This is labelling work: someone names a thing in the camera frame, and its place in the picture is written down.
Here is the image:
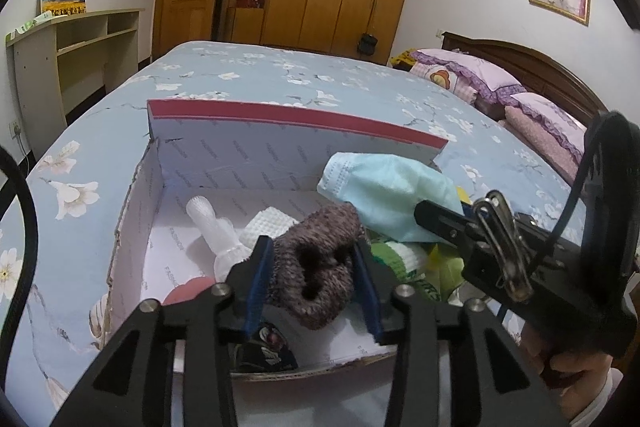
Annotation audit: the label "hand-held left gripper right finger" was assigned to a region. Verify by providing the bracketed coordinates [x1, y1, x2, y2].
[352, 237, 571, 427]

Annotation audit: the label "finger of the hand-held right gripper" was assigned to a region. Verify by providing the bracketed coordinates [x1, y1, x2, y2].
[414, 199, 474, 249]

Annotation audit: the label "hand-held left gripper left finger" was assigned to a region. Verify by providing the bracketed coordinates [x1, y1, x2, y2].
[50, 234, 275, 427]

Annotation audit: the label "green white striped sock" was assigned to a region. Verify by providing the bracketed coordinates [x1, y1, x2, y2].
[372, 241, 431, 303]

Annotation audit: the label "light blue face mask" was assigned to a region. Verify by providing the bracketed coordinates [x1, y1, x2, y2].
[317, 152, 466, 244]

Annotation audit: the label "grey brown knitted sock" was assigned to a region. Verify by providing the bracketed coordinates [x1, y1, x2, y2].
[265, 203, 366, 332]

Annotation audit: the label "pink makeup sponge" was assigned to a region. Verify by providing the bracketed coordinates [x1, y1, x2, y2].
[162, 278, 213, 306]

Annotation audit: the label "white waffle cloth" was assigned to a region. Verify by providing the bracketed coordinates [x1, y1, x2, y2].
[239, 206, 301, 249]

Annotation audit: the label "white foam mesh net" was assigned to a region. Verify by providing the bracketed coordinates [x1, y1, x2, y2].
[186, 194, 251, 280]

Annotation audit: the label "pink cardboard box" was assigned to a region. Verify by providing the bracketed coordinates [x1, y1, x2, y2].
[105, 99, 451, 380]

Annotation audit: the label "person's right hand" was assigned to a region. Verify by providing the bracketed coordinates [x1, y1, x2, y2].
[520, 322, 614, 391]

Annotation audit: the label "dark printed packet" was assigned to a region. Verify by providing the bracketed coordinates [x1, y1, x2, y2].
[235, 321, 300, 374]

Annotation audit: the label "cartoon print cloth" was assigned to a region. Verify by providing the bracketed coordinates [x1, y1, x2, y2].
[390, 51, 478, 104]

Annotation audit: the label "purple ruffled pillow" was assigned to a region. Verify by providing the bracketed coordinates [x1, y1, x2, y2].
[410, 48, 526, 106]
[505, 92, 589, 164]

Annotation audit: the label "dark wooden headboard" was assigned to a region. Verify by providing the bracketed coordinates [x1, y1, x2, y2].
[442, 31, 609, 128]

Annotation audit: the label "beige shelf desk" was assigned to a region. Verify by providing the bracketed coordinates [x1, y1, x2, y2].
[5, 9, 146, 148]

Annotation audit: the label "green white packets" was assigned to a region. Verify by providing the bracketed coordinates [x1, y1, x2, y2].
[5, 14, 54, 40]

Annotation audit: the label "black cable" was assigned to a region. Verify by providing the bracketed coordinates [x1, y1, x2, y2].
[0, 146, 39, 350]

